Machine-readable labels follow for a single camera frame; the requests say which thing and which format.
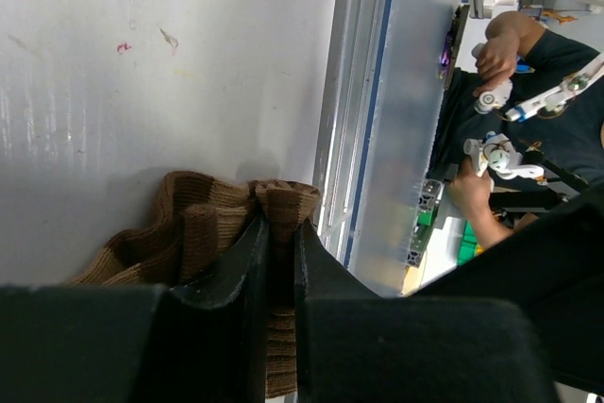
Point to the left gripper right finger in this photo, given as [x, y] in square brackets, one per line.
[353, 345]

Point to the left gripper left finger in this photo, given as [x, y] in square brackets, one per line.
[208, 341]

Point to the brown striped sock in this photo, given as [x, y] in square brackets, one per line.
[194, 220]

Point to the seated person in dark shirt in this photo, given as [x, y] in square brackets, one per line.
[532, 87]

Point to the aluminium mounting rail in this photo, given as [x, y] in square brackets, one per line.
[354, 63]

